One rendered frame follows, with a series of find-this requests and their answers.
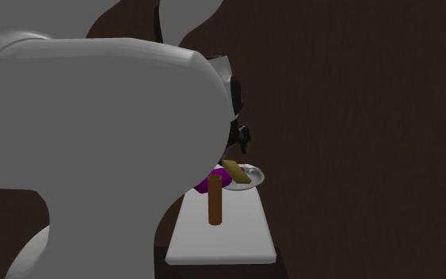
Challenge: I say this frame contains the white plate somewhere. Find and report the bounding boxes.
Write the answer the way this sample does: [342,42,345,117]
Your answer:
[221,163,265,193]

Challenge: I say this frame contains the brown cylinder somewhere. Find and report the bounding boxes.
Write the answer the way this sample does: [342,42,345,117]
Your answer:
[208,174,223,227]

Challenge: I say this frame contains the purple bowl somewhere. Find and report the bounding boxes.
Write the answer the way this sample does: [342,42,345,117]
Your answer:
[193,166,245,195]

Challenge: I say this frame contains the olive rectangular block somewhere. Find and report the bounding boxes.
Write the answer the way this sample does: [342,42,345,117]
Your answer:
[220,159,253,185]

